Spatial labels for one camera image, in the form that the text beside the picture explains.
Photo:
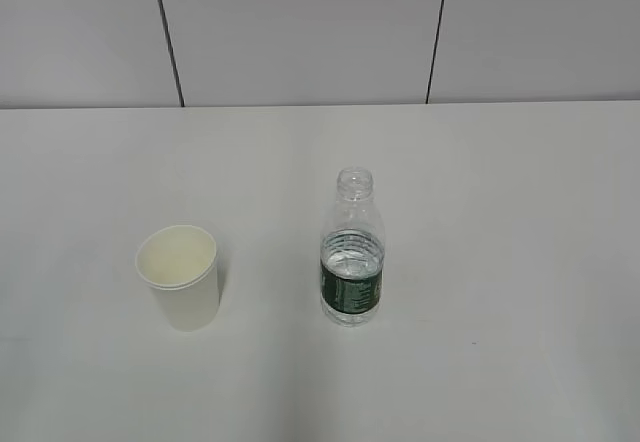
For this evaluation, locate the clear water bottle green label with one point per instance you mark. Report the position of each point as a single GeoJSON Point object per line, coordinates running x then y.
{"type": "Point", "coordinates": [352, 251]}

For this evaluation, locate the white paper cup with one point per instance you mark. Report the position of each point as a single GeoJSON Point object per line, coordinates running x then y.
{"type": "Point", "coordinates": [179, 265]}

